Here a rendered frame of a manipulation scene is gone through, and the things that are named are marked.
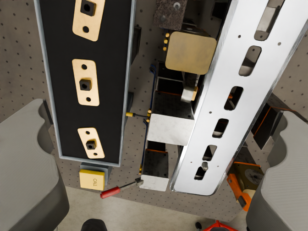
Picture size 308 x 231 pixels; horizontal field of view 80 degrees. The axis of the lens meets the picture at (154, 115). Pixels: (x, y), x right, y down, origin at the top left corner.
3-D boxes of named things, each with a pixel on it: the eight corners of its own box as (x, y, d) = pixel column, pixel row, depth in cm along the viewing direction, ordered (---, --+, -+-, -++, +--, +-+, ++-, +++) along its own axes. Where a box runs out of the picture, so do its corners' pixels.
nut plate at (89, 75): (99, 105, 35) (97, 108, 34) (79, 103, 35) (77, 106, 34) (95, 60, 30) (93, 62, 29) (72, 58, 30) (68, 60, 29)
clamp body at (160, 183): (165, 128, 94) (165, 191, 63) (141, 124, 94) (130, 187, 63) (167, 117, 90) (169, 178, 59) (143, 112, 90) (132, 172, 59)
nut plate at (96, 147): (105, 156, 42) (103, 161, 41) (89, 157, 42) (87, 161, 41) (95, 126, 37) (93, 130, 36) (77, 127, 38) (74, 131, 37)
